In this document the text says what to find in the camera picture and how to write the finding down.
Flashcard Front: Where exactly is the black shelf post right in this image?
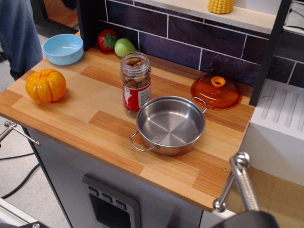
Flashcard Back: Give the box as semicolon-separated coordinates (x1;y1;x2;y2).
249;0;292;106

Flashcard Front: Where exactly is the orange transparent pot lid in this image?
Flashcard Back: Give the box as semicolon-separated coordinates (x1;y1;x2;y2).
191;74;242;110

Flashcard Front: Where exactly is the stainless steel pot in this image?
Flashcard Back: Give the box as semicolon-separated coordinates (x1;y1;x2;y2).
130;95;208;156

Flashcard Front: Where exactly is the black floor cable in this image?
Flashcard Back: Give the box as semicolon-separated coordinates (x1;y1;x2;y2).
0;152;40;200

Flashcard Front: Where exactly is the light blue bowl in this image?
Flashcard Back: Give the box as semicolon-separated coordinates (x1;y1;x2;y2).
43;34;84;66

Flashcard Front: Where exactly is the orange toy pumpkin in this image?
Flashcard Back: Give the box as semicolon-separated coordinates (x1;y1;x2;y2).
25;68;67;104

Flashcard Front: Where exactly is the grey oven control panel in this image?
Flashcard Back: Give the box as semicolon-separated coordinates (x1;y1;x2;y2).
82;175;142;228

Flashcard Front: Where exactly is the yellow toy corn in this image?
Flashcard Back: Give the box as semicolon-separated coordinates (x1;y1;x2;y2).
208;0;234;14

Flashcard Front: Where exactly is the person in blue jeans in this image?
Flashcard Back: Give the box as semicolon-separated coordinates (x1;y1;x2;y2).
0;0;43;80

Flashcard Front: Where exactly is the metal clamp screw left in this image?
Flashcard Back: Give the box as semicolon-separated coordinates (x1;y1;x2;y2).
0;121;41;148

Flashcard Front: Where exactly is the light wooden shelf board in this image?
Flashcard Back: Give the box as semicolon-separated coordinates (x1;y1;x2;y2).
138;0;276;34

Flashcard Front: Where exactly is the almond jar with red label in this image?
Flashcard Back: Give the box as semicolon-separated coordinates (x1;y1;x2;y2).
120;52;152;118

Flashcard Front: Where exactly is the green toy pear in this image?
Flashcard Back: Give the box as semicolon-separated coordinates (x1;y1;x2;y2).
114;38;138;57

